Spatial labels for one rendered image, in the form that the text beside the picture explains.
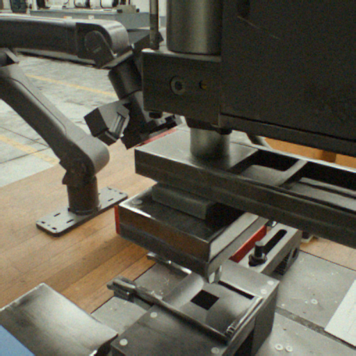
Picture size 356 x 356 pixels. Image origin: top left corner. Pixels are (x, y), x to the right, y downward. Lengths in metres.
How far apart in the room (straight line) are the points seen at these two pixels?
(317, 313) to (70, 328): 0.34
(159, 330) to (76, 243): 0.34
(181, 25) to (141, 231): 0.18
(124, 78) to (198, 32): 0.38
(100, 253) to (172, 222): 0.39
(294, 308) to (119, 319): 0.25
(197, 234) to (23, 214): 0.60
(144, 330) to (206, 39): 0.31
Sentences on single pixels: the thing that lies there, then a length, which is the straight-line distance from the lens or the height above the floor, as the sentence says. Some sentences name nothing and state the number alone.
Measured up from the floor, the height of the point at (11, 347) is 0.92.
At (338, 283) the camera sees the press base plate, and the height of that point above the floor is 0.90.
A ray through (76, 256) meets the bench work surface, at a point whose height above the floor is 0.90.
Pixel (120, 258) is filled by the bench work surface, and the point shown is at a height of 0.90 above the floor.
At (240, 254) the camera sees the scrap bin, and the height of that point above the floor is 0.95.
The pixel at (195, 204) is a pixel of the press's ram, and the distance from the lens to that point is 0.34.
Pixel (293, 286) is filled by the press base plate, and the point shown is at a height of 0.90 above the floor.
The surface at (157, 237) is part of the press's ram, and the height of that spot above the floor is 1.12.
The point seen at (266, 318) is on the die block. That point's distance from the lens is 0.54.
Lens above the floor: 1.32
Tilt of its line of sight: 25 degrees down
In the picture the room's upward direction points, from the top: straight up
